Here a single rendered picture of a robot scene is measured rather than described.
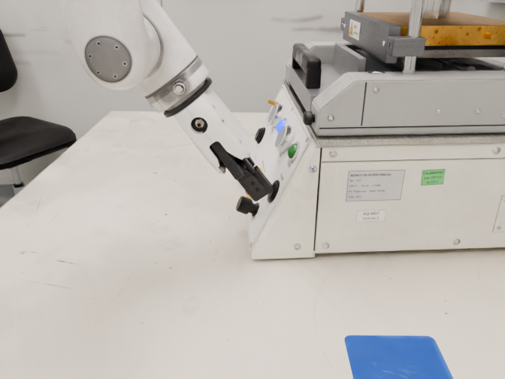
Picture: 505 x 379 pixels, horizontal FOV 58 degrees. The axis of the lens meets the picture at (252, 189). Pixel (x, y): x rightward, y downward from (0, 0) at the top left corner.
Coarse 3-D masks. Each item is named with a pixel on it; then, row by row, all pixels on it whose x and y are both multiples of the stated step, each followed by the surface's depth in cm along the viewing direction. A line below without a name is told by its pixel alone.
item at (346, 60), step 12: (336, 48) 74; (348, 48) 69; (336, 60) 74; (348, 60) 67; (360, 60) 61; (300, 72) 72; (324, 72) 72; (336, 72) 72; (300, 84) 67; (324, 84) 65; (300, 96) 68; (312, 96) 59
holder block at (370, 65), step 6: (360, 54) 75; (366, 54) 73; (366, 60) 72; (372, 60) 69; (378, 60) 68; (438, 60) 68; (366, 66) 72; (372, 66) 69; (378, 66) 66; (384, 66) 64; (390, 66) 64; (444, 66) 64; (450, 66) 64
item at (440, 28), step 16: (432, 0) 64; (448, 0) 64; (384, 16) 69; (400, 16) 69; (432, 16) 65; (448, 16) 69; (464, 16) 69; (480, 16) 69; (432, 32) 57; (448, 32) 58; (464, 32) 58; (480, 32) 58; (496, 32) 58; (432, 48) 59; (448, 48) 59; (464, 48) 59; (480, 48) 59; (496, 48) 59
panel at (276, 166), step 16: (288, 96) 77; (288, 112) 73; (272, 128) 80; (304, 128) 62; (256, 144) 87; (272, 144) 75; (304, 144) 59; (256, 160) 82; (272, 160) 72; (288, 160) 63; (272, 176) 68; (288, 176) 61; (272, 208) 62; (256, 224) 66; (256, 240) 64
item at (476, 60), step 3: (471, 57) 65; (474, 57) 65; (477, 57) 65; (480, 57) 65; (483, 57) 65; (486, 57) 65; (459, 60) 63; (462, 60) 63; (465, 60) 63; (468, 60) 63; (471, 60) 63; (474, 60) 63; (477, 60) 63; (480, 60) 63; (483, 60) 63; (486, 60) 63; (489, 60) 63; (492, 60) 63; (495, 60) 63; (468, 63) 61; (471, 63) 61; (474, 63) 61; (477, 63) 61; (480, 63) 61; (483, 63) 61; (486, 63) 61; (489, 63) 61; (492, 63) 61; (495, 63) 61; (498, 63) 61; (501, 63) 61
